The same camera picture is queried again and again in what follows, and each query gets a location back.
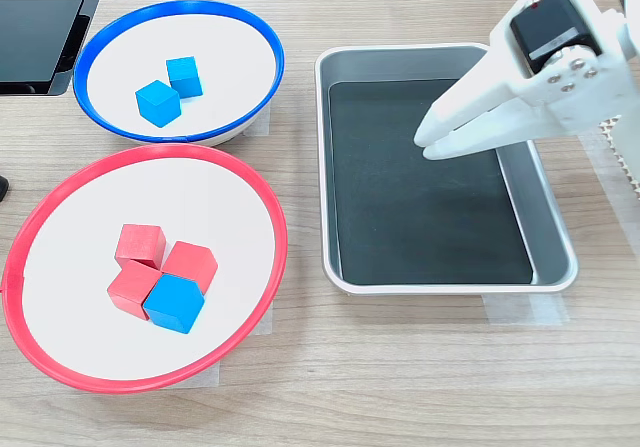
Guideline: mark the blue cube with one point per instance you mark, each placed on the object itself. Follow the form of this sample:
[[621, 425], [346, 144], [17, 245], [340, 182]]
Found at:
[[157, 104], [184, 74], [175, 307]]

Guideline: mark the steel tray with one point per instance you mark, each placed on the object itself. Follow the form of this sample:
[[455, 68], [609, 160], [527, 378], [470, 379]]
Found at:
[[547, 237]]

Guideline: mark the black tray mat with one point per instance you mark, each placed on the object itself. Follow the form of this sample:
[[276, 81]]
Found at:
[[425, 217]]

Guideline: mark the clear tape strip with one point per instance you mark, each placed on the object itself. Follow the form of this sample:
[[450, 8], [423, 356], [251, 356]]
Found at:
[[525, 312], [262, 122], [212, 374], [264, 324]]

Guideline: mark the blue-rimmed white plate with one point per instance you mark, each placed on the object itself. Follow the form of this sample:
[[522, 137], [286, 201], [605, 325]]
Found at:
[[225, 67]]

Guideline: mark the red cube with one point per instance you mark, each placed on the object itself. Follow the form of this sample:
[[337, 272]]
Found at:
[[137, 242], [127, 289], [192, 262]]

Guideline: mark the black flat electronic device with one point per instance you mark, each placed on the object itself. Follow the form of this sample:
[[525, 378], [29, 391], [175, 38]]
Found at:
[[30, 37]]

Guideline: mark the red-rimmed white plate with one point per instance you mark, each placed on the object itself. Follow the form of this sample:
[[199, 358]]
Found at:
[[75, 292]]

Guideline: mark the small black object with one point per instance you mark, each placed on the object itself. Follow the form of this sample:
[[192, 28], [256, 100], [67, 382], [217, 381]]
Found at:
[[3, 189]]

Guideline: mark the pale perforated base plate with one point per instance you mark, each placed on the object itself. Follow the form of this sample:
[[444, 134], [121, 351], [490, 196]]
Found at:
[[607, 129]]

